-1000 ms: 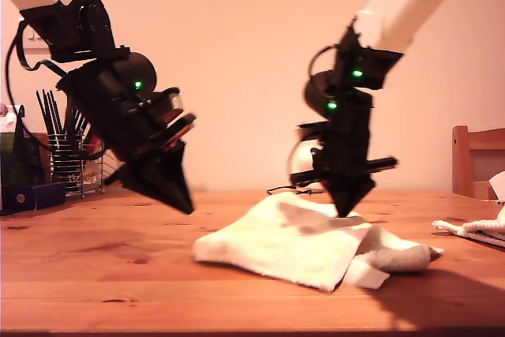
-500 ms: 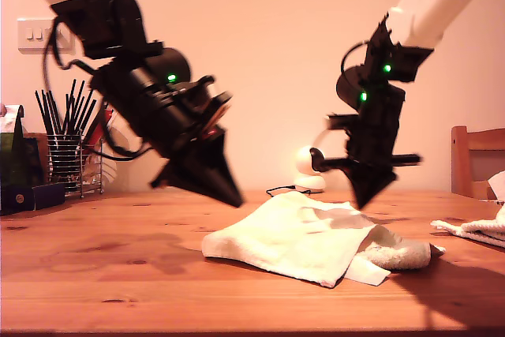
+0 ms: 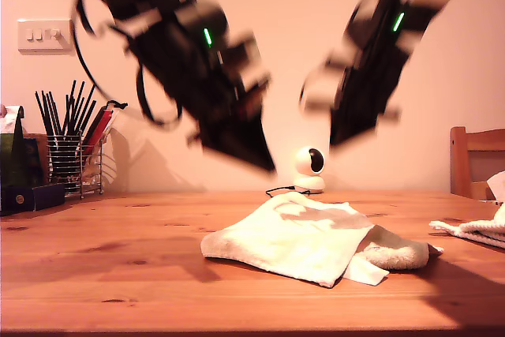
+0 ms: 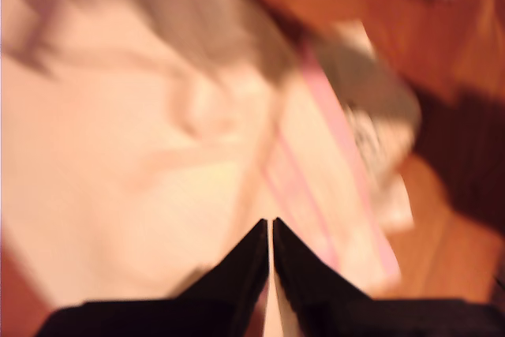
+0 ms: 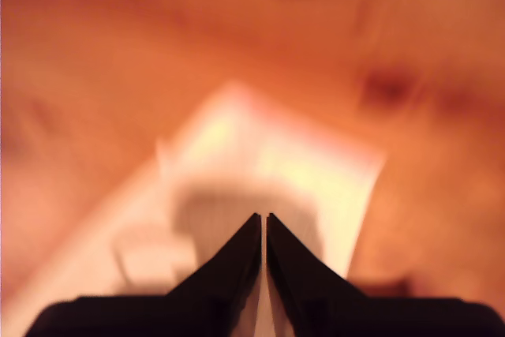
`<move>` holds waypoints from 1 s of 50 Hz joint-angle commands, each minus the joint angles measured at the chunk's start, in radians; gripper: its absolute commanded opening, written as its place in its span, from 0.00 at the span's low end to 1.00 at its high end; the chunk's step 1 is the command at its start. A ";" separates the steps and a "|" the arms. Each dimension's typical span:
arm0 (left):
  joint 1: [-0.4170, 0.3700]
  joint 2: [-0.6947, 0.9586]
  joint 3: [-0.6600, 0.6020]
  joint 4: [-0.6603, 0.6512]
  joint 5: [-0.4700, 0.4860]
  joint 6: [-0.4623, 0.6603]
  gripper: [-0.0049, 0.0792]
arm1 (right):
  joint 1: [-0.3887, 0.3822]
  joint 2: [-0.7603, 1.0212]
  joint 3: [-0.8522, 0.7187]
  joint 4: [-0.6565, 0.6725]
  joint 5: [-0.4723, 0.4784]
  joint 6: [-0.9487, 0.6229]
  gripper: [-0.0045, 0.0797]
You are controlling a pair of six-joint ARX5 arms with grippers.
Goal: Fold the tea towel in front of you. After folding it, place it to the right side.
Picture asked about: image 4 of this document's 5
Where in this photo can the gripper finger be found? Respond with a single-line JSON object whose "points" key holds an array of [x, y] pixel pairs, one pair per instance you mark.
{"points": [[311, 281], [236, 281]]}

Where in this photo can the white pink-striped tea towel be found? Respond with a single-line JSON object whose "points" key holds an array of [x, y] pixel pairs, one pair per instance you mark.
{"points": [[138, 135]]}

